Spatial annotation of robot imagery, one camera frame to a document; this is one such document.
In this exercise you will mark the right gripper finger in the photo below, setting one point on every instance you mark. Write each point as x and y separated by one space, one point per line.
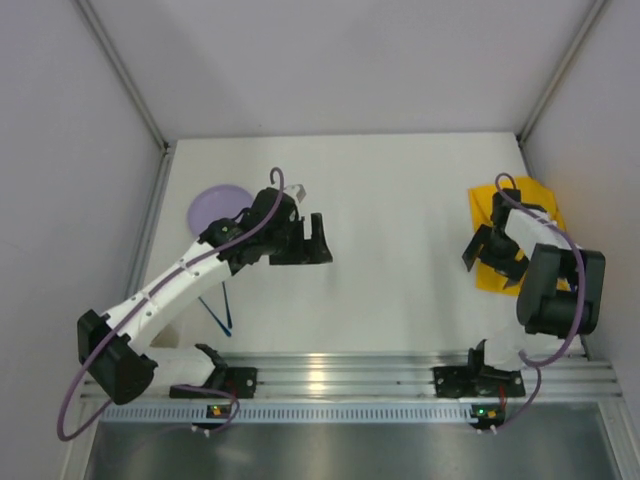
480 248
513 270

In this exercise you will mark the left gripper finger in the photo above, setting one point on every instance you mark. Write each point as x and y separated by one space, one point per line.
292 251
316 249

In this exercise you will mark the beige paper cup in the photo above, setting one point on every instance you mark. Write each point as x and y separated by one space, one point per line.
168 337

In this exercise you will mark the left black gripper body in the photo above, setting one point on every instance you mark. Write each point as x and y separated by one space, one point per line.
298 242

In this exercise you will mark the slotted grey cable duct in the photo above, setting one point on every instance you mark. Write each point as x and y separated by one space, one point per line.
299 413

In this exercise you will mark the blue metallic spoon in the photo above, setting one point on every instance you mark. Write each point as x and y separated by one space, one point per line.
229 319

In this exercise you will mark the purple plastic plate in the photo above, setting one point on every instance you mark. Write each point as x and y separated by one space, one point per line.
214 203

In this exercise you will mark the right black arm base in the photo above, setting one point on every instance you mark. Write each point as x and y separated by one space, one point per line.
476 379

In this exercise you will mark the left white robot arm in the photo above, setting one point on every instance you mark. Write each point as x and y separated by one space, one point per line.
117 347

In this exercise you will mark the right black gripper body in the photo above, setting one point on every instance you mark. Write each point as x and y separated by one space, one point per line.
498 251

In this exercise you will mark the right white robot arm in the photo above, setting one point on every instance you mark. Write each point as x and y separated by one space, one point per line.
560 287

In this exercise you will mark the yellow pikachu cloth placemat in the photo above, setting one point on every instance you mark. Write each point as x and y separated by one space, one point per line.
481 207

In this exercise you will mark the aluminium mounting rail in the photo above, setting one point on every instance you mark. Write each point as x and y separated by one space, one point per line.
328 377

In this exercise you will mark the blue metallic fork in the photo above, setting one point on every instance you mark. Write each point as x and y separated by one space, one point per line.
212 315

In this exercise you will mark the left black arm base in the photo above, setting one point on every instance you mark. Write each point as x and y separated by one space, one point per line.
239 382

